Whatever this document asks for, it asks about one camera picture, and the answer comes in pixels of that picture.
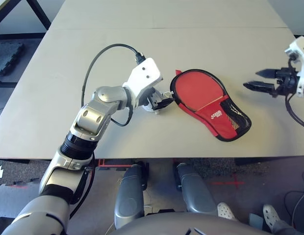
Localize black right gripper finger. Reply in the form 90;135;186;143
243;80;276;96
255;69;280;79

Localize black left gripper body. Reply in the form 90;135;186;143
141;88;165;110

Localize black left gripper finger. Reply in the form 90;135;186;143
155;99;175;111
154;96;175;106

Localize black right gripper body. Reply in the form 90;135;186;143
273;67;300;97

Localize red ping-pong paddle case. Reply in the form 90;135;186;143
169;69;253;142

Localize grey speckled puzzle mat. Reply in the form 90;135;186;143
191;158;241;182
0;159;54;187

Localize grey right robot leg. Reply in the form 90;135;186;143
175;163;218;216

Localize grey robot leg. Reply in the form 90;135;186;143
175;163;218;216
114;163;145;230

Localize grey left robot leg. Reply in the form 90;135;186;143
114;163;145;230

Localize red tape cross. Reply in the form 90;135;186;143
212;173;245;189

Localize white perforated shoe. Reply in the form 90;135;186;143
217;202;237;221
262;204;281;232

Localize grey robot torso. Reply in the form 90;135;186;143
112;212;265;235

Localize grey foot pedal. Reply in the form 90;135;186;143
249;212;264;228

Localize black-framed side table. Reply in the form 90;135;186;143
0;0;52;31

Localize grey trouser leg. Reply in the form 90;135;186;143
271;220;295;235

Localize black foam floor mat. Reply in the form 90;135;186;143
0;41;25;76

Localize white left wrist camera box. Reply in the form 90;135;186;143
122;57;164;108

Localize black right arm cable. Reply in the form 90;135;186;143
285;94;304;129

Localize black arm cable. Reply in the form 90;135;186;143
285;94;304;129
68;43;146;218

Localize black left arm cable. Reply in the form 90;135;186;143
68;43;146;218

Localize black floor cable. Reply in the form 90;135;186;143
284;171;304;226

